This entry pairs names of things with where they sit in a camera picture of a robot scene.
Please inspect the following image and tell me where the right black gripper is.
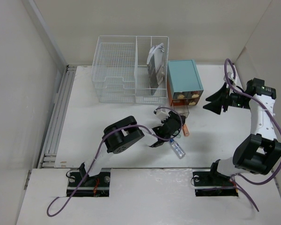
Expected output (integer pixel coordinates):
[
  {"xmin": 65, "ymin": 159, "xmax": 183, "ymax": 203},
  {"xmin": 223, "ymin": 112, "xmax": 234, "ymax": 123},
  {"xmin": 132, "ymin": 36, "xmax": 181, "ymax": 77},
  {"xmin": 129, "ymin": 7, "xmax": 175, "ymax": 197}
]
[{"xmin": 203, "ymin": 82, "xmax": 251, "ymax": 115}]

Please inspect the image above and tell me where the teal orange drawer box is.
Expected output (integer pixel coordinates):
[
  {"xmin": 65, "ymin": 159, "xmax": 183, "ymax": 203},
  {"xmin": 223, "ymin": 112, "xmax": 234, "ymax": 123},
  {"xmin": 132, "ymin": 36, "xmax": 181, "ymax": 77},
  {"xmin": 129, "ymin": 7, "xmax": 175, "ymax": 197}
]
[{"xmin": 167, "ymin": 60, "xmax": 204, "ymax": 106}]

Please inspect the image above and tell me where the grey white manual booklet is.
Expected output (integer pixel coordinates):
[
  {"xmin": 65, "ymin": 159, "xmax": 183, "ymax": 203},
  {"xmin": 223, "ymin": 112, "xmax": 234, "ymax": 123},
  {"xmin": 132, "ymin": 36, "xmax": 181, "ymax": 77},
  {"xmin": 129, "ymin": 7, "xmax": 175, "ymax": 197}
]
[{"xmin": 147, "ymin": 43, "xmax": 165, "ymax": 95}]

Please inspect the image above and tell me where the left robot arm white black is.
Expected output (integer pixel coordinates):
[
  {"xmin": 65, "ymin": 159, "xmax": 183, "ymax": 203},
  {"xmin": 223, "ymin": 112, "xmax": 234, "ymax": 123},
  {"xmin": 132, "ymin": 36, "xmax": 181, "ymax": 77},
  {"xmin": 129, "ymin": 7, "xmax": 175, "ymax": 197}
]
[{"xmin": 79, "ymin": 107, "xmax": 186, "ymax": 186}]

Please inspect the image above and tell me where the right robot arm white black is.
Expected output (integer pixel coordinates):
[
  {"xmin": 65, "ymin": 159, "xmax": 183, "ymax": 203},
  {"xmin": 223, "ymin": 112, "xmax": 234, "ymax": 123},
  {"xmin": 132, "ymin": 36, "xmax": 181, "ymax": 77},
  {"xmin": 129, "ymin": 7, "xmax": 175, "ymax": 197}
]
[{"xmin": 203, "ymin": 78, "xmax": 281, "ymax": 185}]

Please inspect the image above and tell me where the orange highlighter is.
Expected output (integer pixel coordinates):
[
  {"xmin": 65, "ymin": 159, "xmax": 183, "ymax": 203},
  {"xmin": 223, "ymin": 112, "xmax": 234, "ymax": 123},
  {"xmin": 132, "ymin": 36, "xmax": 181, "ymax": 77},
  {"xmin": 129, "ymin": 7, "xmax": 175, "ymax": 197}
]
[{"xmin": 182, "ymin": 124, "xmax": 190, "ymax": 137}]

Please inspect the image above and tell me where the clear bottle blue cap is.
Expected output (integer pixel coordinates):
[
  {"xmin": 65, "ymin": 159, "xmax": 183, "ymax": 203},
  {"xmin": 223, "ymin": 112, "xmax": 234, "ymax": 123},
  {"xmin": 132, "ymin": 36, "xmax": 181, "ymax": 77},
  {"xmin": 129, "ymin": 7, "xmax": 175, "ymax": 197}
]
[{"xmin": 170, "ymin": 139, "xmax": 185, "ymax": 159}]

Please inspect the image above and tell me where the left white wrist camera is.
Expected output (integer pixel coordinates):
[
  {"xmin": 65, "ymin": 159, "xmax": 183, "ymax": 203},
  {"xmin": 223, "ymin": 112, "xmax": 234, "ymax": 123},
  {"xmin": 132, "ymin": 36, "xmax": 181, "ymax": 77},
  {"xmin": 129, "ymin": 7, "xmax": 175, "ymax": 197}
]
[{"xmin": 154, "ymin": 106, "xmax": 170, "ymax": 121}]

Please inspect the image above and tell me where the white wire desk organizer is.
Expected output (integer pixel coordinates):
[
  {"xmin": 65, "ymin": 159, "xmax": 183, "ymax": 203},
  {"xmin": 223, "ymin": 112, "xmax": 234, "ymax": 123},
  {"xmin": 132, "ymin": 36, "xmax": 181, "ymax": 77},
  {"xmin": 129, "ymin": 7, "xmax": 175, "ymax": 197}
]
[{"xmin": 91, "ymin": 36, "xmax": 169, "ymax": 105}]

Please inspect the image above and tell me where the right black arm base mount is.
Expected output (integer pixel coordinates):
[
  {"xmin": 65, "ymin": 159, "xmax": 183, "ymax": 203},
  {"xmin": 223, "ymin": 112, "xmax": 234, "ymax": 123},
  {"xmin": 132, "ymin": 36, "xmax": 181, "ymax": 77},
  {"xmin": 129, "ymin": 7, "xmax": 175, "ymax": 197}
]
[{"xmin": 191, "ymin": 160, "xmax": 238, "ymax": 197}]

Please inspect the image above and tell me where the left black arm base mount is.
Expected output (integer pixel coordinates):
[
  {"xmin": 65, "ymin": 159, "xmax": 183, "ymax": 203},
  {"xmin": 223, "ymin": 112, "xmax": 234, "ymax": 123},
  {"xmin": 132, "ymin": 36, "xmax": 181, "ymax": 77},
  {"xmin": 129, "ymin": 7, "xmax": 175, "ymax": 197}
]
[{"xmin": 66, "ymin": 168, "xmax": 111, "ymax": 197}]

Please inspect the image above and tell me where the aluminium rail frame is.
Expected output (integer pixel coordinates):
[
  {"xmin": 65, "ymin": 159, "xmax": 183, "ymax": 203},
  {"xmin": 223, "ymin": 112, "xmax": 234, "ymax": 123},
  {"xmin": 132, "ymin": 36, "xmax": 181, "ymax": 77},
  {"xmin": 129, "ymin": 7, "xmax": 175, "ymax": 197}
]
[{"xmin": 36, "ymin": 65, "xmax": 77, "ymax": 169}]

